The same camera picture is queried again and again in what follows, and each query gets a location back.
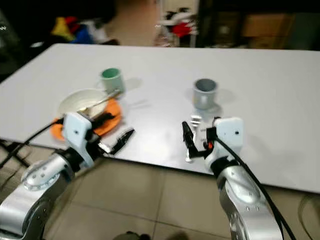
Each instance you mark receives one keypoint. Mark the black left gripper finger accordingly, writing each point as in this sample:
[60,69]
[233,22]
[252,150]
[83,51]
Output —
[103,118]
[125,141]

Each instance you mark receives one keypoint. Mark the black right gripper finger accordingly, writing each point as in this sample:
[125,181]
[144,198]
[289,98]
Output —
[190,137]
[217,125]

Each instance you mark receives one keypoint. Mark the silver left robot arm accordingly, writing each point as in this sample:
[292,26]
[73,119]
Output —
[30,200]

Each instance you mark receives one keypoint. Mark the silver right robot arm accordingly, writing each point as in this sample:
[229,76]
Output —
[250,205]

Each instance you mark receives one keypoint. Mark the orange plate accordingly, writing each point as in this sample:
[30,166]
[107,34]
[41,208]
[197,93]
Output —
[110,122]

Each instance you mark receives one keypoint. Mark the grey cup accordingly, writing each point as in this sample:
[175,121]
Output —
[205,95]

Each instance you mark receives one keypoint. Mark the white bowl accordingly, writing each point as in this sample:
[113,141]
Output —
[75,100]

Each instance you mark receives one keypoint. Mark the green cup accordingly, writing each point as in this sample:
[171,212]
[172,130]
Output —
[112,79]

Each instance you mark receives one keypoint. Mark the yellow red blue toy pile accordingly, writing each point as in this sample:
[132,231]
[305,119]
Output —
[75,30]

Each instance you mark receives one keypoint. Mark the dark cabinet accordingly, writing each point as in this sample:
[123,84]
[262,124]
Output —
[217,25]

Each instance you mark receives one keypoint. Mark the red and white toy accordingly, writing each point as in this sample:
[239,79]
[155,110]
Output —
[180,27]

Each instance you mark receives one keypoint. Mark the brown cardboard box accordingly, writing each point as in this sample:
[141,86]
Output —
[267,27]

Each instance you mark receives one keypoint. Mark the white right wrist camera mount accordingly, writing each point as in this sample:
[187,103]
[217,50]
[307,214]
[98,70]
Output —
[230,135]

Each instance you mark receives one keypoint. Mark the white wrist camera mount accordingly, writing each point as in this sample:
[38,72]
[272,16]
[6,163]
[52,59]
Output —
[230,135]
[77,132]

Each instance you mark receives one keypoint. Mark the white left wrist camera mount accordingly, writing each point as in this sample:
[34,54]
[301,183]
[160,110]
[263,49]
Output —
[77,132]

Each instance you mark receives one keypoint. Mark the black table frame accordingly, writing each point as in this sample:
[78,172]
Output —
[9,145]

